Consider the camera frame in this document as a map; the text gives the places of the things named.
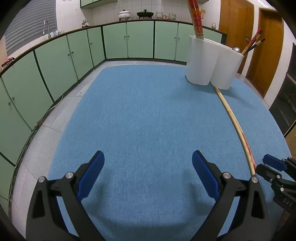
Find green upper cabinets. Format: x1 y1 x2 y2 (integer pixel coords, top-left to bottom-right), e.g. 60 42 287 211
80 0 118 9

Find white double utensil holder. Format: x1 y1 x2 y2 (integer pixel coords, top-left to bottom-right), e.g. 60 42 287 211
185 35 244 90

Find red orange bamboo chopstick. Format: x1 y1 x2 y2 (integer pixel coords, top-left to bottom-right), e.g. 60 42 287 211
188 0 203 39

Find chrome sink faucet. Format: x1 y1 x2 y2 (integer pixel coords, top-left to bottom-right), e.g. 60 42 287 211
43 20 51 39

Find black wok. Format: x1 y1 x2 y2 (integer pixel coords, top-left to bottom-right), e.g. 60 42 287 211
137 9 154 19

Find green lower kitchen cabinets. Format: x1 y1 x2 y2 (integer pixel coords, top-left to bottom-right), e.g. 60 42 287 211
0 20 228 207

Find worn red bamboo chopstick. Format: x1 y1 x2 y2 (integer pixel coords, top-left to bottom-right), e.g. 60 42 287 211
214 87 256 176

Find wooden door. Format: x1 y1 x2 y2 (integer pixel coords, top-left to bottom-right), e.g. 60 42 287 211
219 0 255 75
246 8 284 97

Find black glass cabinet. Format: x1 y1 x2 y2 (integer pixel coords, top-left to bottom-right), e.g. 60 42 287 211
269 43 296 137

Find black chopstick silver band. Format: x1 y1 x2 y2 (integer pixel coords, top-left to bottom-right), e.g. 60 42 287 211
245 38 265 54

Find white cooking pot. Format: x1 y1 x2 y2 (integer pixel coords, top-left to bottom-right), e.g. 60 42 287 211
118 9 131 21

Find red patterned bamboo chopstick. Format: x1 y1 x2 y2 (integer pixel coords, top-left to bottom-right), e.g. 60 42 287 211
192 0 204 39

